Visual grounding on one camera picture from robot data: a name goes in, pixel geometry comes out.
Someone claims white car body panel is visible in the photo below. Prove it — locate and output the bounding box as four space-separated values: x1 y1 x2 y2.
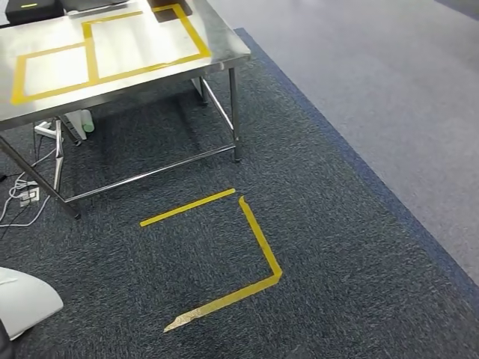
0 267 64 342

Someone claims stainless steel workbench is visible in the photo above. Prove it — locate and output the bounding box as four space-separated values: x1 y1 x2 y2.
0 0 252 221

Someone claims white roll green end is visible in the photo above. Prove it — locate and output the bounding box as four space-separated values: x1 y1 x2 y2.
65 108 95 141

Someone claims floor power socket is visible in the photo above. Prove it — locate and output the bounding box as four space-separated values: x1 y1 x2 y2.
19 187 40 206

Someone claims black case yellow label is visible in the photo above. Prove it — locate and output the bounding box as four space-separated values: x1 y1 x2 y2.
5 0 65 25

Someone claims white power cable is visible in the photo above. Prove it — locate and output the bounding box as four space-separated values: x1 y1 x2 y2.
0 148 57 229

